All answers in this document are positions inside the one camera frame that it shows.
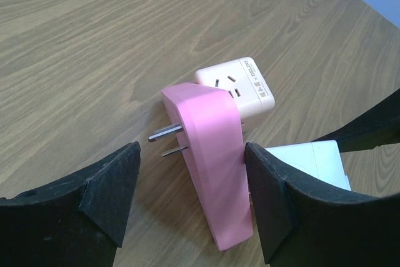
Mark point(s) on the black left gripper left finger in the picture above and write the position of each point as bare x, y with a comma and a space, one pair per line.
77, 220

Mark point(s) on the pink triangular socket adapter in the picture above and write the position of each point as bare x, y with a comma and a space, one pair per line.
208, 129

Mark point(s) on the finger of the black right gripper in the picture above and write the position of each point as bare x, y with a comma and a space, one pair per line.
376, 127

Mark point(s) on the white cube socket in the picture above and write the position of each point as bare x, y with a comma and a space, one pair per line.
320, 159

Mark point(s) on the beige dragon cube socket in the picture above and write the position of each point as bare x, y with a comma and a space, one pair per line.
246, 85

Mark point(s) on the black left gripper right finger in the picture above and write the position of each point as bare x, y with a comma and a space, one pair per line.
303, 221

